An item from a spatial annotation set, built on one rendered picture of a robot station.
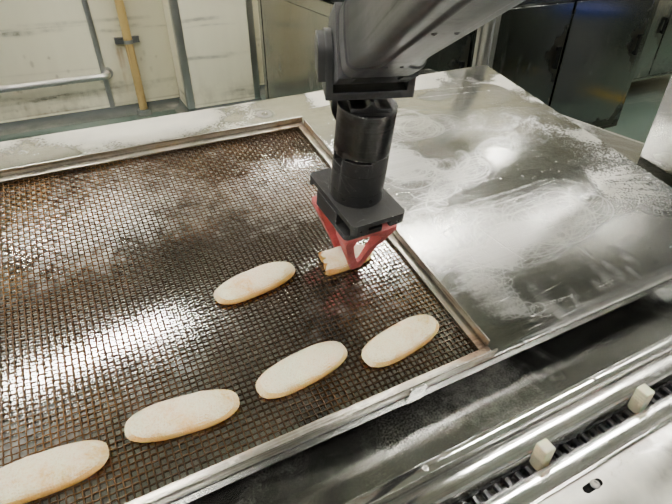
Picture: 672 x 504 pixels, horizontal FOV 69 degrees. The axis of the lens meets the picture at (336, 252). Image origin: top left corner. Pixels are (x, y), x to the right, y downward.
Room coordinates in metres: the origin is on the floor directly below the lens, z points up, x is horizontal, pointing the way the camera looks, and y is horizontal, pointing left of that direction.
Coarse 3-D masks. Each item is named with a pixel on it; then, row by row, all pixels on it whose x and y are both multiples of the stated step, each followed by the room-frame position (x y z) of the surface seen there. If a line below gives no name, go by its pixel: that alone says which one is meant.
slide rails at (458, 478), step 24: (624, 384) 0.35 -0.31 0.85; (648, 384) 0.35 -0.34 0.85; (576, 408) 0.32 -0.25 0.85; (600, 408) 0.32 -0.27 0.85; (648, 408) 0.32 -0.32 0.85; (528, 432) 0.29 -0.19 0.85; (552, 432) 0.29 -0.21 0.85; (624, 432) 0.29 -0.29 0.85; (480, 456) 0.26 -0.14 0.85; (504, 456) 0.26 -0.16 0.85; (576, 456) 0.26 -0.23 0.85; (600, 456) 0.26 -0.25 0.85; (432, 480) 0.24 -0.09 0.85; (456, 480) 0.24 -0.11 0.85; (480, 480) 0.24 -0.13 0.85; (528, 480) 0.24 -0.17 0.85; (552, 480) 0.24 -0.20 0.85
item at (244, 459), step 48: (144, 144) 0.68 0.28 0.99; (192, 144) 0.70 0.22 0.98; (96, 192) 0.58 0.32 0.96; (0, 240) 0.48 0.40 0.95; (96, 240) 0.49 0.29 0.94; (192, 240) 0.50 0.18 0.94; (240, 240) 0.50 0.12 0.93; (48, 288) 0.41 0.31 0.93; (288, 288) 0.43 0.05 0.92; (432, 288) 0.44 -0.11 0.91; (0, 336) 0.35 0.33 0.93; (48, 336) 0.35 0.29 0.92; (288, 336) 0.37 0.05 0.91; (480, 336) 0.37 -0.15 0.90; (0, 384) 0.30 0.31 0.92; (96, 384) 0.30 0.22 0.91; (384, 384) 0.32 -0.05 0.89; (240, 432) 0.26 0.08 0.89; (288, 432) 0.26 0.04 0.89; (144, 480) 0.22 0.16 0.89; (192, 480) 0.22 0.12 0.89
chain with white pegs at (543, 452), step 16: (640, 400) 0.32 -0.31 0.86; (656, 400) 0.34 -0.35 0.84; (608, 416) 0.32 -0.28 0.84; (624, 416) 0.32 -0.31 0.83; (592, 432) 0.30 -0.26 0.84; (544, 448) 0.26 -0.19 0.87; (560, 448) 0.28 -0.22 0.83; (576, 448) 0.28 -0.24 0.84; (528, 464) 0.26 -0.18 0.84; (544, 464) 0.26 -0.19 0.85; (496, 480) 0.25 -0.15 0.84
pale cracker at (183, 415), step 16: (176, 400) 0.28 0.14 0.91; (192, 400) 0.28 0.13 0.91; (208, 400) 0.28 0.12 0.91; (224, 400) 0.28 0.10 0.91; (144, 416) 0.27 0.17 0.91; (160, 416) 0.27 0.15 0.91; (176, 416) 0.27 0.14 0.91; (192, 416) 0.27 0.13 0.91; (208, 416) 0.27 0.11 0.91; (224, 416) 0.27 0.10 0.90; (128, 432) 0.25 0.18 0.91; (144, 432) 0.25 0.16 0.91; (160, 432) 0.25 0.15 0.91; (176, 432) 0.25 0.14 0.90; (192, 432) 0.26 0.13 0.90
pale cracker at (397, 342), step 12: (396, 324) 0.38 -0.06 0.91; (408, 324) 0.38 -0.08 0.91; (420, 324) 0.38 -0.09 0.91; (432, 324) 0.39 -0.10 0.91; (384, 336) 0.36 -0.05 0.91; (396, 336) 0.36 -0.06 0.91; (408, 336) 0.37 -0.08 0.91; (420, 336) 0.37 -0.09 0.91; (432, 336) 0.37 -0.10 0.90; (372, 348) 0.35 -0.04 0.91; (384, 348) 0.35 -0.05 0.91; (396, 348) 0.35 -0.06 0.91; (408, 348) 0.35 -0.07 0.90; (372, 360) 0.34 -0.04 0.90; (384, 360) 0.34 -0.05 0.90; (396, 360) 0.34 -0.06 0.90
